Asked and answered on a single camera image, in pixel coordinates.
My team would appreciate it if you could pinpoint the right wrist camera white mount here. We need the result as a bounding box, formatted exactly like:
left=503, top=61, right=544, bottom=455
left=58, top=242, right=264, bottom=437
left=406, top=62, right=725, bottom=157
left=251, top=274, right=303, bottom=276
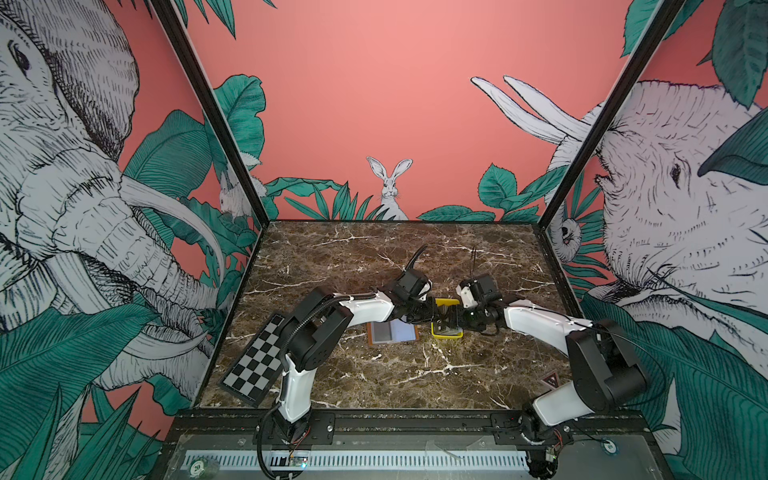
left=456, top=284, right=478, bottom=310

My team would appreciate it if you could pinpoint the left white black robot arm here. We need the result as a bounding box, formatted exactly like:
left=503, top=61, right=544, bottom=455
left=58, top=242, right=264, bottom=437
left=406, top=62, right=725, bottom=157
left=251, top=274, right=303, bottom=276
left=269, top=267, right=437, bottom=444

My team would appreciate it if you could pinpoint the black front mounting rail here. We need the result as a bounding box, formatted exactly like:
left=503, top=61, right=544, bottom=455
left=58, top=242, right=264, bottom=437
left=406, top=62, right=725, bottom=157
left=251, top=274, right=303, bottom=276
left=166, top=408, right=653, bottom=448

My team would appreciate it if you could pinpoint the white slotted cable duct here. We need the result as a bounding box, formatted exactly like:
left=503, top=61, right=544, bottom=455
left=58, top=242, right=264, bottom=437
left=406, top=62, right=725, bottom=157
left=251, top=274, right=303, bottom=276
left=180, top=450, right=528, bottom=475

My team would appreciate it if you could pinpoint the red warning triangle sticker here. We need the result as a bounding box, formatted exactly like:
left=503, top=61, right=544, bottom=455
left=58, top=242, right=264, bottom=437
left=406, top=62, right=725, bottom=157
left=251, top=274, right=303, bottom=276
left=540, top=371, right=561, bottom=390

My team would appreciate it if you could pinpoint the checkerboard calibration tag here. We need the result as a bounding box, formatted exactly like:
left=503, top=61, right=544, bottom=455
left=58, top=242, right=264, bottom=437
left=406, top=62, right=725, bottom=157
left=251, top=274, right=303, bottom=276
left=220, top=312, right=284, bottom=407

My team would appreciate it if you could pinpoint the yellow plastic card tray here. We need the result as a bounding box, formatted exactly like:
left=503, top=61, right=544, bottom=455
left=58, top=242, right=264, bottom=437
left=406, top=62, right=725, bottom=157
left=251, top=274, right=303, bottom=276
left=431, top=298, right=464, bottom=339

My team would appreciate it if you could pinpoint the brown leather card holder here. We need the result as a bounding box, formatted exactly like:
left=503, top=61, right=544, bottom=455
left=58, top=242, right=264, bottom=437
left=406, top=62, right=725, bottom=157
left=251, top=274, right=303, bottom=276
left=367, top=319, right=419, bottom=345

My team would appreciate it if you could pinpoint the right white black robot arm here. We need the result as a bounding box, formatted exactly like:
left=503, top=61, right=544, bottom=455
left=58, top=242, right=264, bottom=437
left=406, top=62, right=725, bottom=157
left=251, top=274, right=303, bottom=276
left=456, top=275, right=651, bottom=438

